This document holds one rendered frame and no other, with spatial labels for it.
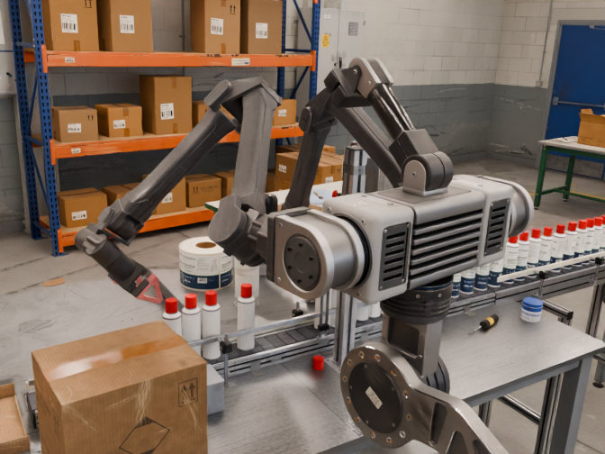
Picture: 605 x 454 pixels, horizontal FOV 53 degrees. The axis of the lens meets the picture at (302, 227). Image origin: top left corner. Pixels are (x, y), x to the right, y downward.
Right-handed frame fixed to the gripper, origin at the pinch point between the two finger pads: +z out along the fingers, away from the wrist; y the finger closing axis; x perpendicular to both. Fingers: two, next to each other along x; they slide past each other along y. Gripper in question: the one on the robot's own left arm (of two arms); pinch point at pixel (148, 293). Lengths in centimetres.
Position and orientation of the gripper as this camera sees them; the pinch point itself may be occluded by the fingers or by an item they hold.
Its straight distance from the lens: 154.3
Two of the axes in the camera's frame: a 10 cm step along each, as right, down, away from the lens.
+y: -6.5, -2.3, 7.2
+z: 4.6, 6.4, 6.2
